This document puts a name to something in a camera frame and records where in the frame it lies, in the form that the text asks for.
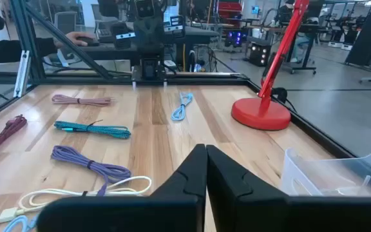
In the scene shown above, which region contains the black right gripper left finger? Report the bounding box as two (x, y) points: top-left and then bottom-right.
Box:
(36, 143), (209, 232)

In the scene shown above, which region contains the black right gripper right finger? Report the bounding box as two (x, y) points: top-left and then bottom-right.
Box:
(205, 144), (371, 232)

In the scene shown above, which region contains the small light blue cable bundle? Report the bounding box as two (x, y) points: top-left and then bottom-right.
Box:
(171, 92), (194, 122)

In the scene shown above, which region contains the teal braided cable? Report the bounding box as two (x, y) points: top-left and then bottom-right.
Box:
(53, 119), (132, 140)

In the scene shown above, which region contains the purple cable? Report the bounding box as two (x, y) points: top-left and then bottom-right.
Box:
(50, 145), (133, 197)

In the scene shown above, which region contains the large light blue cable bundle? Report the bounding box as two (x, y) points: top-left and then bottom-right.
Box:
(2, 215), (40, 232)

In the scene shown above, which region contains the cream white USB cable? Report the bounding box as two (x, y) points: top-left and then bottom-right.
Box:
(0, 175), (153, 225)

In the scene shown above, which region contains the dark grey desk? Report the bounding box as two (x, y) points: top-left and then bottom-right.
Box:
(75, 25), (220, 61)

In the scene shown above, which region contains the clear plastic bin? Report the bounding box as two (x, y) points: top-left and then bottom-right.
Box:
(280, 142), (371, 198)

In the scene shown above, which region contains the black computer mouse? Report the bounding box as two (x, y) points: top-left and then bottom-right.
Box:
(75, 36), (100, 47)

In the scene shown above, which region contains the person's hand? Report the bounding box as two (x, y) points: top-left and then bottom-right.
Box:
(54, 31), (97, 48)

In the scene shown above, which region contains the red drawer cabinet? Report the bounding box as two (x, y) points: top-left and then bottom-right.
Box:
(217, 1), (243, 28)

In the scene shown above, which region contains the computer with blue purple lights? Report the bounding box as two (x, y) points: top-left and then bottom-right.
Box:
(225, 30), (246, 49)

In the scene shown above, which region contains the red desk lamp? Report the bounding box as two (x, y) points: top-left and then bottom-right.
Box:
(231, 0), (310, 131)

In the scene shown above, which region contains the black box with white lights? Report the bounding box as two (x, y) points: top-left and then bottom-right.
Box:
(248, 42), (272, 68)

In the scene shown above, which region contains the person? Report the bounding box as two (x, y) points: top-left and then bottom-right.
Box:
(276, 0), (299, 25)
(0, 3), (58, 65)

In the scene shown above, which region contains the black standing desk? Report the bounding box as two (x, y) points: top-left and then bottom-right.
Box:
(280, 23), (322, 75)

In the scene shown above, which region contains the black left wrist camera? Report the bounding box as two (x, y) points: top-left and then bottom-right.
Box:
(135, 0), (157, 19)

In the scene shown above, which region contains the black aluminium table frame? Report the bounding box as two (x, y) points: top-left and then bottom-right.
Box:
(0, 0), (357, 159)

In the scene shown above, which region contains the dusty pink braided cable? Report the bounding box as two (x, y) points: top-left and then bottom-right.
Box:
(51, 93), (113, 107)

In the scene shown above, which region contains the black lamp power cord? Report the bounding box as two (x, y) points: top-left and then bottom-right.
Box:
(270, 86), (298, 113)

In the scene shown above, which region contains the silver corner bracket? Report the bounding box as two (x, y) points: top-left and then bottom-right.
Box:
(12, 50), (32, 99)

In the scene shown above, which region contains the magenta black braided cable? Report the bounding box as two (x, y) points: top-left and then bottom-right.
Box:
(0, 114), (28, 167)

